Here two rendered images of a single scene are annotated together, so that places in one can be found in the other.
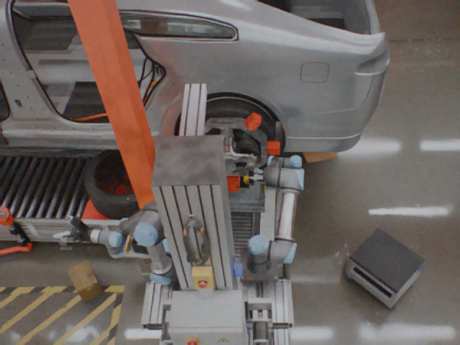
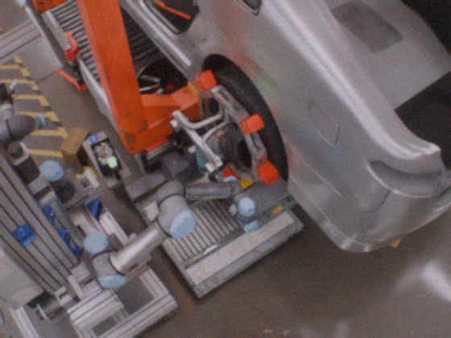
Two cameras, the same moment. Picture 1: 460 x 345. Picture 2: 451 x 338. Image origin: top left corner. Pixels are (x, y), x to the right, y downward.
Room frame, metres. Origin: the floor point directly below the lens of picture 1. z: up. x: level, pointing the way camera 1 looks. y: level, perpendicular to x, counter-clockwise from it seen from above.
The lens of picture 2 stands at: (1.32, -1.20, 2.93)
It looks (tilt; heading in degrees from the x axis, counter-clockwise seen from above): 57 degrees down; 50
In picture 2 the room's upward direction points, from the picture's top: 4 degrees counter-clockwise
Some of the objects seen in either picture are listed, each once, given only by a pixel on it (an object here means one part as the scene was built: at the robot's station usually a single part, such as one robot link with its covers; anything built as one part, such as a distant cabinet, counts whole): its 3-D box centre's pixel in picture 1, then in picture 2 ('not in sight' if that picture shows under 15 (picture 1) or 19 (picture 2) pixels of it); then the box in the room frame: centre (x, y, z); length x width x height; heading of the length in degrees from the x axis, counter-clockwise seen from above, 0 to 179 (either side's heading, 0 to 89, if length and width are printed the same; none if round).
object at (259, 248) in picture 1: (259, 248); (98, 247); (1.43, -0.12, 0.98); 0.13 x 0.12 x 0.14; 74
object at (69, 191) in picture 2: not in sight; (59, 187); (1.48, 0.38, 0.87); 0.15 x 0.15 x 0.10
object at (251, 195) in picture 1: (234, 177); (255, 171); (2.53, -0.03, 0.32); 0.40 x 0.30 x 0.28; 82
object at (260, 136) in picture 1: (228, 148); (230, 133); (2.36, 0.00, 0.85); 0.54 x 0.07 x 0.54; 82
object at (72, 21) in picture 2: (33, 198); (122, 52); (2.67, 1.74, 0.14); 2.47 x 0.85 x 0.27; 82
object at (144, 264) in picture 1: (147, 263); (112, 175); (1.87, 0.69, 0.21); 0.10 x 0.10 x 0.42; 82
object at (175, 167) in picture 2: not in sight; (194, 165); (2.31, 0.32, 0.26); 0.42 x 0.18 x 0.35; 172
